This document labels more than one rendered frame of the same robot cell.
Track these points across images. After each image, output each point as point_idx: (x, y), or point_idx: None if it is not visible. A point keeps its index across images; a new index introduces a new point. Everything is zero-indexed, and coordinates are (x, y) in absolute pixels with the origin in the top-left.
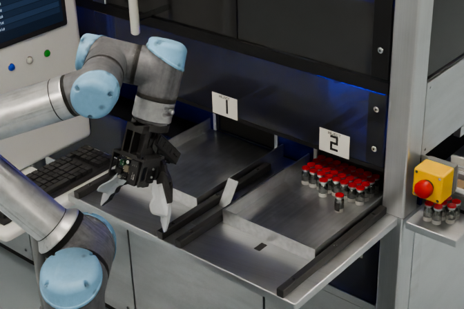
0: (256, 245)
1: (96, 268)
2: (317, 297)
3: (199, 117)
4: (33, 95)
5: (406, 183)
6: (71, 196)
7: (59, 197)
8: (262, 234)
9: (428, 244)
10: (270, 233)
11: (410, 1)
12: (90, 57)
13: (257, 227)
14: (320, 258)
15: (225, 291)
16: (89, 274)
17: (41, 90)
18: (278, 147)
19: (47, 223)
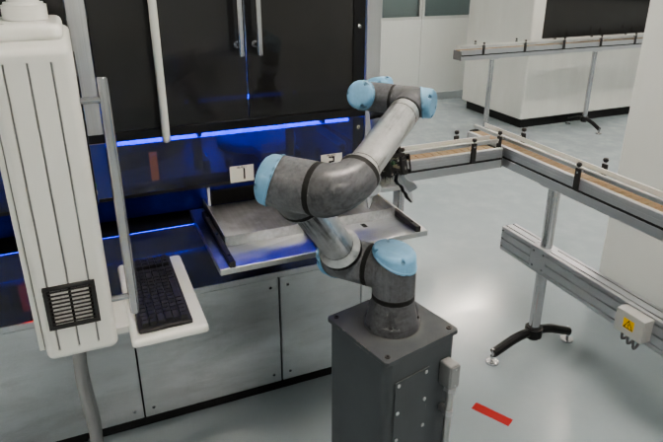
0: (361, 226)
1: (404, 242)
2: (322, 275)
3: (191, 202)
4: (405, 112)
5: None
6: (225, 269)
7: (183, 291)
8: (357, 219)
9: None
10: (363, 215)
11: (376, 53)
12: (390, 88)
13: (354, 216)
14: (399, 210)
15: (245, 323)
16: (407, 245)
17: (405, 108)
18: None
19: (350, 238)
